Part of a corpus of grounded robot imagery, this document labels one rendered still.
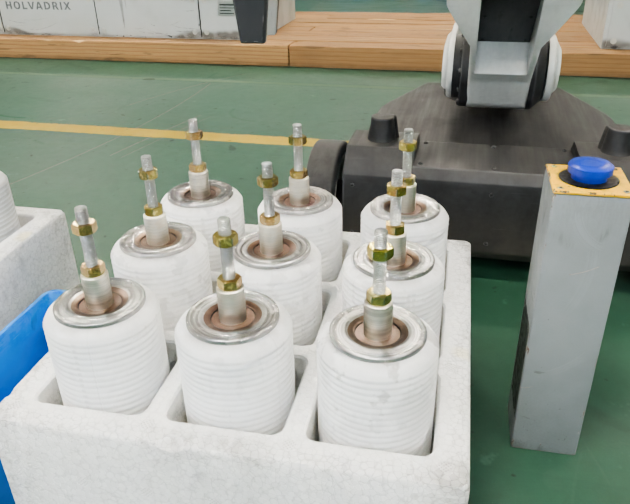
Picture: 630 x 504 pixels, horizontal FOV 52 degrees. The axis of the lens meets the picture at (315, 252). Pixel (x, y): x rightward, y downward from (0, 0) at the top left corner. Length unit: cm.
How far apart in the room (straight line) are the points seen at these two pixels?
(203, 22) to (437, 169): 185
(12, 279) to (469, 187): 64
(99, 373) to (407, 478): 26
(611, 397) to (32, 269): 75
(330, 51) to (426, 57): 35
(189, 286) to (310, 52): 196
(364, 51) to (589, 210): 193
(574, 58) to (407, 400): 208
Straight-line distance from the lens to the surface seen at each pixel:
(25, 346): 86
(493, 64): 115
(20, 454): 62
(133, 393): 58
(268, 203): 60
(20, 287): 90
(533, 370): 72
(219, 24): 271
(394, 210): 58
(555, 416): 77
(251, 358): 50
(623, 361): 97
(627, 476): 80
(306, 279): 60
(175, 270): 63
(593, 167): 64
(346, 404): 50
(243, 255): 62
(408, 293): 57
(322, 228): 70
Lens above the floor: 55
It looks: 28 degrees down
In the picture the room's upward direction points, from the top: 1 degrees counter-clockwise
